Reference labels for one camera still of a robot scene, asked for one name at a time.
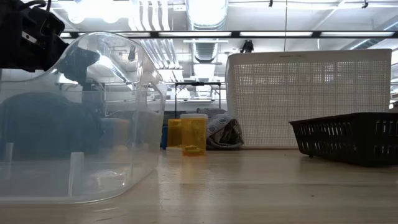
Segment grey patterned hospital gown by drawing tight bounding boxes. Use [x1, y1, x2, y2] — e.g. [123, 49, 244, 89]
[196, 108, 245, 151]

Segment blue round container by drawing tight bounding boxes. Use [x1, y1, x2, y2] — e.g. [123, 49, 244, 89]
[161, 124, 169, 150]

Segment blue scrubs cloth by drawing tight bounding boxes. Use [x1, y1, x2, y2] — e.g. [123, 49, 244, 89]
[0, 91, 105, 156]

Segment clear plastic bin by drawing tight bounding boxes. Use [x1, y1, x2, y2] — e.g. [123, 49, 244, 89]
[0, 30, 168, 205]

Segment white perforated laundry basket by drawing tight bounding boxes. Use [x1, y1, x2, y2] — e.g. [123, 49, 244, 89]
[225, 49, 393, 149]

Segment black slotted plastic basket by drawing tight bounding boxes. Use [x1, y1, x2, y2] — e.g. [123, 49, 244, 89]
[288, 111, 398, 167]

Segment thin grey hanging pole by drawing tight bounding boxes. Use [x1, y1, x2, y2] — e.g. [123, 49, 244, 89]
[284, 0, 288, 52]

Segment black overhead camera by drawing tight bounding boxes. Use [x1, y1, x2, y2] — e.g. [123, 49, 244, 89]
[239, 39, 255, 54]

